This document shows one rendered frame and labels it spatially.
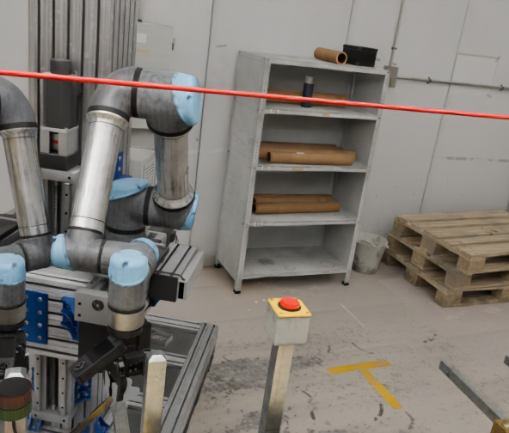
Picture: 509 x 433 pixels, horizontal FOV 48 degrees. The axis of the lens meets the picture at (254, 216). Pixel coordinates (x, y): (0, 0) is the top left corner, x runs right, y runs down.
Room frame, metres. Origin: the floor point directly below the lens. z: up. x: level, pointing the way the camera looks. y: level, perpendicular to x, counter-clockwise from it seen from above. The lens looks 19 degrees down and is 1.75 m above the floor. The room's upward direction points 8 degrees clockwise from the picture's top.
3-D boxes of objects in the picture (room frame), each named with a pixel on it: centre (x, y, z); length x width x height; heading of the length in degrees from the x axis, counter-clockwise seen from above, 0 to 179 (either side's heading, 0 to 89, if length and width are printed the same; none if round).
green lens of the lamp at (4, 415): (0.81, 0.37, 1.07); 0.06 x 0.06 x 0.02
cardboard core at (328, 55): (3.88, -0.35, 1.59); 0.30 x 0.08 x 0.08; 25
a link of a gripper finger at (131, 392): (1.01, 0.22, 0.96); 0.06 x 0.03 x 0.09; 130
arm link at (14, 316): (1.15, 0.54, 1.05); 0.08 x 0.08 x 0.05
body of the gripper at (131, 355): (1.03, 0.23, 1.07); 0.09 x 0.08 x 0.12; 130
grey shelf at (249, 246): (3.83, -0.25, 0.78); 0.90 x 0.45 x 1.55; 115
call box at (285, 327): (1.02, -0.09, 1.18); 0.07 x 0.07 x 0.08; 20
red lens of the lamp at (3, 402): (0.81, 0.37, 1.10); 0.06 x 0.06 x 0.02
